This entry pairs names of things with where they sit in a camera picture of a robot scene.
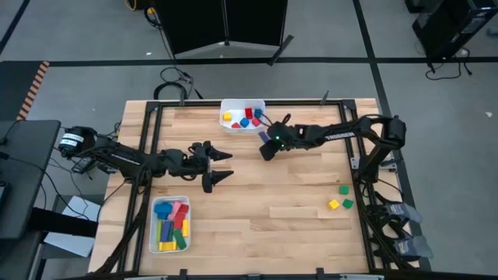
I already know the black side desk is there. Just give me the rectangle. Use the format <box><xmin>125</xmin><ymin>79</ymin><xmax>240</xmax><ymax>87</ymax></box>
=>
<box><xmin>0</xmin><ymin>119</ymin><xmax>62</xmax><ymax>280</ymax></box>

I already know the black tower power cable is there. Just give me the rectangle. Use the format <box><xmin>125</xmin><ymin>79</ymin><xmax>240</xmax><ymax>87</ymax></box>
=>
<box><xmin>425</xmin><ymin>46</ymin><xmax>474</xmax><ymax>82</ymax></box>

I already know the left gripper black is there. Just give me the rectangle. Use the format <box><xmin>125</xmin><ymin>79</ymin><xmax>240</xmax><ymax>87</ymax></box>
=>
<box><xmin>182</xmin><ymin>141</ymin><xmax>234</xmax><ymax>194</ymax></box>

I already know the pink block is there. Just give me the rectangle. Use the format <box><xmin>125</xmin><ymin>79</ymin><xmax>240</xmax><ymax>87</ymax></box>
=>
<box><xmin>167</xmin><ymin>201</ymin><xmax>183</xmax><ymax>222</ymax></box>

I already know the long green block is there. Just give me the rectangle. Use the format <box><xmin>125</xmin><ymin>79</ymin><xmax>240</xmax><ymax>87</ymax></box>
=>
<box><xmin>172</xmin><ymin>229</ymin><xmax>188</xmax><ymax>250</ymax></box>

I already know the black screen foot bar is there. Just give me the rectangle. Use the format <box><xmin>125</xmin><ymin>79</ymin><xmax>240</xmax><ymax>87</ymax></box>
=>
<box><xmin>266</xmin><ymin>33</ymin><xmax>296</xmax><ymax>66</ymax></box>

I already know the plain white plastic bin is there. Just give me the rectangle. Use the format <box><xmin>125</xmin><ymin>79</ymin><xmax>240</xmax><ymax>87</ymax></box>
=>
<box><xmin>149</xmin><ymin>195</ymin><xmax>192</xmax><ymax>254</ymax></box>

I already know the blue round block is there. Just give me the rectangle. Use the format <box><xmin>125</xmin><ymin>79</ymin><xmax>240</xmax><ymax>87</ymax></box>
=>
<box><xmin>153</xmin><ymin>202</ymin><xmax>174</xmax><ymax>220</ymax></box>

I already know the white paper sheet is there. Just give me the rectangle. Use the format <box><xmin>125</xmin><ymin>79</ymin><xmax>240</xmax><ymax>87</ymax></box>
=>
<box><xmin>43</xmin><ymin>195</ymin><xmax>103</xmax><ymax>258</ymax></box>

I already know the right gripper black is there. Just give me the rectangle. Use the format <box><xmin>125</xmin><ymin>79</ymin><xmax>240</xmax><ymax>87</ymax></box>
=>
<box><xmin>259</xmin><ymin>122</ymin><xmax>299</xmax><ymax>162</ymax></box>

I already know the yellow floor cable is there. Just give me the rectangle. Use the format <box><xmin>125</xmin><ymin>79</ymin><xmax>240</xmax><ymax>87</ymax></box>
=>
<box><xmin>124</xmin><ymin>0</ymin><xmax>156</xmax><ymax>16</ymax></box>

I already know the black aluminium table frame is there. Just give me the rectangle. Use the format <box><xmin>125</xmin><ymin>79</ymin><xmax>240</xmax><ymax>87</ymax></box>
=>
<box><xmin>91</xmin><ymin>89</ymin><xmax>419</xmax><ymax>280</ymax></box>

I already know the black coiled floor cable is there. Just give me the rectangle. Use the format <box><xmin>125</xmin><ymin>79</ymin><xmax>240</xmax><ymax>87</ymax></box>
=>
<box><xmin>153</xmin><ymin>65</ymin><xmax>203</xmax><ymax>101</ymax></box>

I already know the black computer tower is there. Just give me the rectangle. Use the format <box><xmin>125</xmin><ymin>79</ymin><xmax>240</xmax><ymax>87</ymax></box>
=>
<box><xmin>412</xmin><ymin>0</ymin><xmax>498</xmax><ymax>61</ymax></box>

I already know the black striped floor mat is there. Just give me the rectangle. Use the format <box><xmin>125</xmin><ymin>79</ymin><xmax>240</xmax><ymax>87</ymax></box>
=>
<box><xmin>0</xmin><ymin>60</ymin><xmax>51</xmax><ymax>121</ymax></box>

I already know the black screen panel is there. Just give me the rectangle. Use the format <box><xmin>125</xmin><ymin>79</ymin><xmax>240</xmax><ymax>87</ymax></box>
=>
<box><xmin>224</xmin><ymin>0</ymin><xmax>289</xmax><ymax>47</ymax></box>
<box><xmin>153</xmin><ymin>0</ymin><xmax>227</xmax><ymax>56</ymax></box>

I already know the white bin with label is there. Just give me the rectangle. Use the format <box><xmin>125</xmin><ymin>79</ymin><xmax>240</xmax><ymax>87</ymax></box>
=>
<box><xmin>219</xmin><ymin>98</ymin><xmax>267</xmax><ymax>135</ymax></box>

